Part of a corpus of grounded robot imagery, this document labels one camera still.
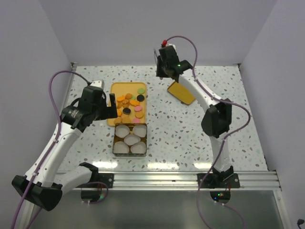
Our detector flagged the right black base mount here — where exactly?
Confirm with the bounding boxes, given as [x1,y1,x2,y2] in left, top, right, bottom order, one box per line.
[197,173,241,189]

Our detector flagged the green round cookie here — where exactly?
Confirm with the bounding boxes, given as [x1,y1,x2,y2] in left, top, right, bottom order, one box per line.
[137,88,145,94]

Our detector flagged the white paper cup top right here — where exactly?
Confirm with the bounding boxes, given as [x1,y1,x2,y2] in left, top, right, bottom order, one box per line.
[132,125,147,138]

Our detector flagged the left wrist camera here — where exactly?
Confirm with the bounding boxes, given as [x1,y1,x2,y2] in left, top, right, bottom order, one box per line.
[90,80,105,90]

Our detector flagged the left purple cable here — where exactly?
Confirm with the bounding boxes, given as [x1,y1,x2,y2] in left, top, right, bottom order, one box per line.
[10,70,92,229]

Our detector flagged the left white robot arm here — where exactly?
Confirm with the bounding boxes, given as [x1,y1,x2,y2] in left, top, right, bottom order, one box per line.
[12,85,118,211]

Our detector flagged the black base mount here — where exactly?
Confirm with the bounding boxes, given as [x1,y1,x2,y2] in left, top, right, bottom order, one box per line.
[197,173,241,189]
[79,173,114,189]

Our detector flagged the purple cable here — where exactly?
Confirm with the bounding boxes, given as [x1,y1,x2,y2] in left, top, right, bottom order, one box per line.
[164,35,252,229]
[10,70,92,229]

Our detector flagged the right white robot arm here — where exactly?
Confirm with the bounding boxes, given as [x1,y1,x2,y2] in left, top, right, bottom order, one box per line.
[156,44,234,187]

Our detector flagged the white paper cup bottom left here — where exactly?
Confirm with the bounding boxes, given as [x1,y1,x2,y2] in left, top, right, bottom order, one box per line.
[113,141,130,154]

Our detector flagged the yellow plastic tray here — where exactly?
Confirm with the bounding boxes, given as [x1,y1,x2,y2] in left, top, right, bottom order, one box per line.
[107,82,147,126]

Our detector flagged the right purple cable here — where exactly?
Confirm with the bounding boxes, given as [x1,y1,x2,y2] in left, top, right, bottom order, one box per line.
[164,35,252,229]

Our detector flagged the aluminium rail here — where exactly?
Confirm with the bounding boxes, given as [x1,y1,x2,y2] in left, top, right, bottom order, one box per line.
[57,170,282,191]

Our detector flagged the green gold cookie tin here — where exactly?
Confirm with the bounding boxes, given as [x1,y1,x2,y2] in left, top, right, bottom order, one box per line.
[112,123,147,157]

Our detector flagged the black sandwich cookie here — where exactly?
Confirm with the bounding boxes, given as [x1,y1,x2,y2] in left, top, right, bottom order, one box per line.
[122,107,131,115]
[136,94,145,102]

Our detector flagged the white paper cup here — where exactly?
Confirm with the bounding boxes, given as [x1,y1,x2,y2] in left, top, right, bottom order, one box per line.
[115,125,130,138]
[131,142,146,154]
[113,141,130,154]
[124,134,141,146]
[132,125,147,138]

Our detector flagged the white paper cup top left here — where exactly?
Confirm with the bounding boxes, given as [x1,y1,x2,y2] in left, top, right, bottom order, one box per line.
[115,125,130,138]

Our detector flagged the orange round cookie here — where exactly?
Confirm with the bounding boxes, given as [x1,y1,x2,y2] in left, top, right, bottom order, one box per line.
[135,111,144,119]

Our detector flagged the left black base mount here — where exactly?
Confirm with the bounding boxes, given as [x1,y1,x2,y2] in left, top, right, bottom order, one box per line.
[79,173,114,189]

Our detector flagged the white paper cup bottom right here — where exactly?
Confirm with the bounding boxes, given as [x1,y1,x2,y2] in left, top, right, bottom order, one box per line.
[131,142,146,154]

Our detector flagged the gold tin lid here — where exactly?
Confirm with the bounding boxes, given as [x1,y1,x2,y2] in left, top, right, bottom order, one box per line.
[167,82,195,105]

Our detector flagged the pink round cookie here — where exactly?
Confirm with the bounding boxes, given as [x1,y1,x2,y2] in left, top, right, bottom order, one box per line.
[134,105,142,112]
[132,118,141,124]

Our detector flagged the orange flower cookie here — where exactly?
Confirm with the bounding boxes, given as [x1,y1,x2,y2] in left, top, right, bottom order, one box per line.
[129,100,140,106]

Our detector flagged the white paper cup centre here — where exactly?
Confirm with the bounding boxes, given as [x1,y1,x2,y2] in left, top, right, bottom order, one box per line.
[124,134,141,146]

